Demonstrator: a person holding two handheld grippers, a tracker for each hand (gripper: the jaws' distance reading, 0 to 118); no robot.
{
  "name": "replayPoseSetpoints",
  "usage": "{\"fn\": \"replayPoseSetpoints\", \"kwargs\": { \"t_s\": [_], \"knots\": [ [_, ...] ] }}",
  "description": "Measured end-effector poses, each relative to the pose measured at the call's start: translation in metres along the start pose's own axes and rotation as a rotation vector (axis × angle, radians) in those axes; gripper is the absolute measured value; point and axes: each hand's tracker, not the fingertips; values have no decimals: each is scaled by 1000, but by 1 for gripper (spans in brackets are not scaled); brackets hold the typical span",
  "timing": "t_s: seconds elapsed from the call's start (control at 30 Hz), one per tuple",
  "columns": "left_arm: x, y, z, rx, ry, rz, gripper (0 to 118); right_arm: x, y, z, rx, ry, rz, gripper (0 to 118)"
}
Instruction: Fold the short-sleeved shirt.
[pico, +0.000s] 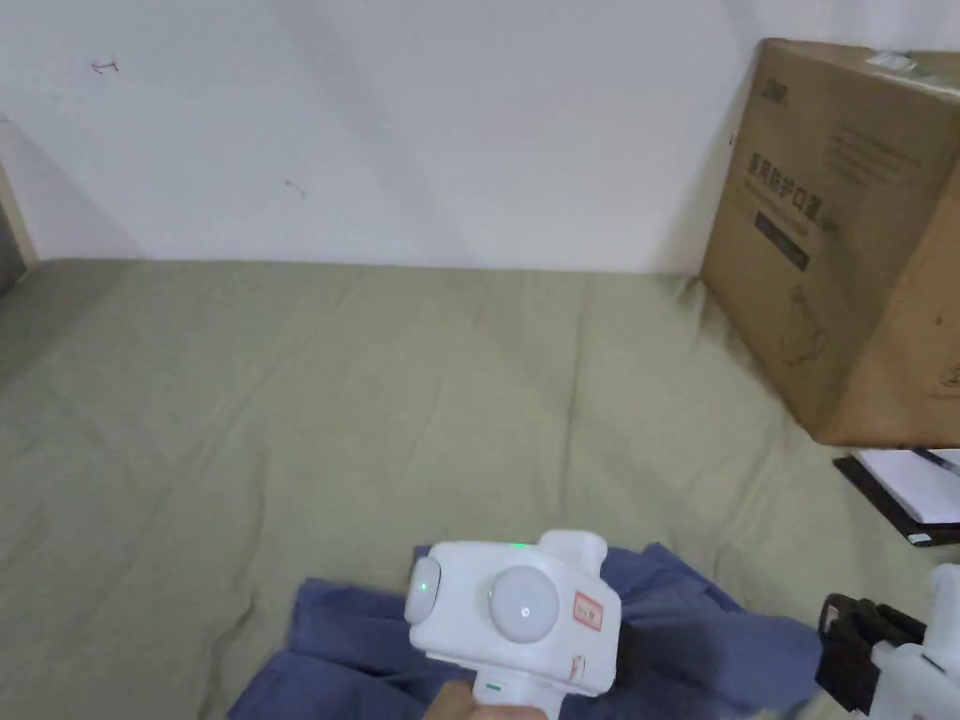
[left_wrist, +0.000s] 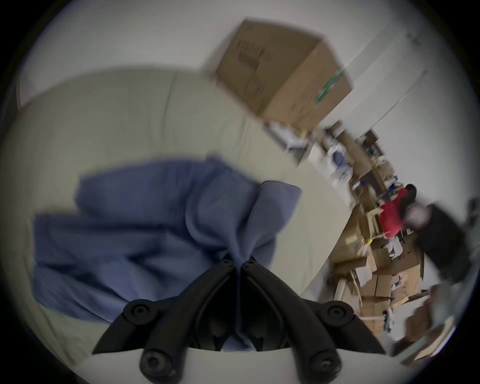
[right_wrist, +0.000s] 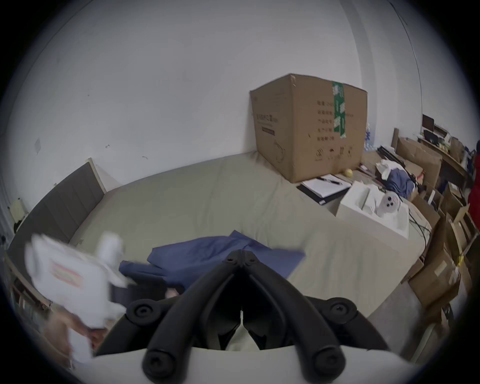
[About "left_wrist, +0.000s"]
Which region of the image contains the large brown cardboard carton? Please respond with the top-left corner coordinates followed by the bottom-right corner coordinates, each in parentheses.
top-left (205, 19), bottom-right (353, 131)

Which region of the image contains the blue garment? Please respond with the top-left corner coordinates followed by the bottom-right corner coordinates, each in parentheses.
top-left (32, 156), bottom-right (302, 352)

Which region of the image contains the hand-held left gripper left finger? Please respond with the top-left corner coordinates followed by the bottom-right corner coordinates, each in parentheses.
top-left (92, 259), bottom-right (236, 381)

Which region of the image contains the pile of cardboard cartons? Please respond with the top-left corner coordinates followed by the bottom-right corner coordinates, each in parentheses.
top-left (326, 124), bottom-right (456, 362)

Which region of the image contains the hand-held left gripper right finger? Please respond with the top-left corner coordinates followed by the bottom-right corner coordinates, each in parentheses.
top-left (240, 259), bottom-right (387, 382)

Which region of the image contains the bed with pale green sheet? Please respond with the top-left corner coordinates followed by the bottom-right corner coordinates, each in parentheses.
top-left (0, 67), bottom-right (355, 370)

